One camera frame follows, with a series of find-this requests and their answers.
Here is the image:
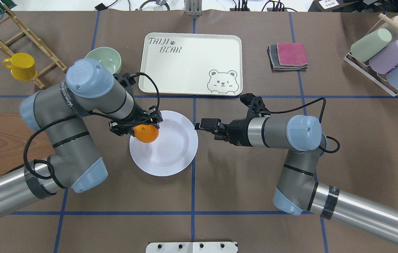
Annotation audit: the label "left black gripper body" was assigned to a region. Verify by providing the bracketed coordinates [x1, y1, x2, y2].
[109, 106, 163, 136]

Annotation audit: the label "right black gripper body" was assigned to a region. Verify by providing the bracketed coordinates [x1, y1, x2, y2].
[211, 119, 250, 146]

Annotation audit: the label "orange fruit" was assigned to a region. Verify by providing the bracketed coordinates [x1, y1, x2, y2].
[133, 124, 159, 143]

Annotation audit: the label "white round plate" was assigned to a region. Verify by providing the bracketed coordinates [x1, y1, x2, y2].
[129, 110, 198, 177]

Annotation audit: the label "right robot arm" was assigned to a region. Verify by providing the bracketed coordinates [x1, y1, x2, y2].
[195, 115, 398, 245]

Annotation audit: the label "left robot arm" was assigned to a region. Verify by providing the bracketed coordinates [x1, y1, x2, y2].
[0, 58, 163, 217]

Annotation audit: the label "cream bear tray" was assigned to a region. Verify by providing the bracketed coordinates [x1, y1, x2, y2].
[138, 32, 243, 96]

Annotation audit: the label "wooden tray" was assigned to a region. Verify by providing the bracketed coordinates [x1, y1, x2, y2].
[0, 113, 56, 177]

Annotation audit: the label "green bowl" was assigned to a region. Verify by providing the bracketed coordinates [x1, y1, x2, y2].
[85, 47, 122, 74]

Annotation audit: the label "folded pink grey cloths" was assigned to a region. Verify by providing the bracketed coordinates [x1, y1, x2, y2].
[267, 43, 308, 71]

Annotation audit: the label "yellow mug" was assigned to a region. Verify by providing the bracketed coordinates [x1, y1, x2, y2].
[3, 52, 37, 82]

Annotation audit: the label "green cup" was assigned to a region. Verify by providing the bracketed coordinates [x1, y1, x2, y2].
[350, 28, 392, 62]

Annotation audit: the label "wooden mug rack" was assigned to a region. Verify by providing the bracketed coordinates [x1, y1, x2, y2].
[0, 4, 67, 90]

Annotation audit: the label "purple cup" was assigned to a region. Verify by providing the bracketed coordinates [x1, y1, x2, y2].
[369, 39, 398, 74]

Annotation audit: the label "dark green mug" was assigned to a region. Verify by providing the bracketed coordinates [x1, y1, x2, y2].
[0, 0, 17, 15]

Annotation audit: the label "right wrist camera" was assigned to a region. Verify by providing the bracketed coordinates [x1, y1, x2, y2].
[239, 93, 272, 119]

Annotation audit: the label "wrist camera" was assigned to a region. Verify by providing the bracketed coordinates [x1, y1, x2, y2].
[239, 93, 272, 119]
[113, 73, 138, 94]

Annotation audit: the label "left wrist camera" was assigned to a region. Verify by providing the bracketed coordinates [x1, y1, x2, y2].
[113, 73, 138, 94]

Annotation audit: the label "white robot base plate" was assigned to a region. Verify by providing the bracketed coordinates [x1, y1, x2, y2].
[145, 241, 239, 253]

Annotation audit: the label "white wire cup rack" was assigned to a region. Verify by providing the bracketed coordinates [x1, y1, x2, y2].
[344, 13, 398, 96]

